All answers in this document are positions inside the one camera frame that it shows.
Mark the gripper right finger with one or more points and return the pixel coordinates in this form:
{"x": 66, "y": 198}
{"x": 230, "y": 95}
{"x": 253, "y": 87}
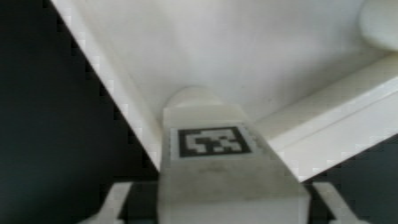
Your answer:
{"x": 331, "y": 211}

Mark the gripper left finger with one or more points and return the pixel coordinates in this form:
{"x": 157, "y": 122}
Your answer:
{"x": 128, "y": 207}

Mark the white table leg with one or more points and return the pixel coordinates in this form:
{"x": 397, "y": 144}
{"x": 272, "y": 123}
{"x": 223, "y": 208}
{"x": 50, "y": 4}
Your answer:
{"x": 379, "y": 23}
{"x": 226, "y": 183}

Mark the white square tabletop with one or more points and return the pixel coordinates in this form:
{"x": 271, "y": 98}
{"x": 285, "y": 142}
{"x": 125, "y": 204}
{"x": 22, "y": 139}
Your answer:
{"x": 274, "y": 52}

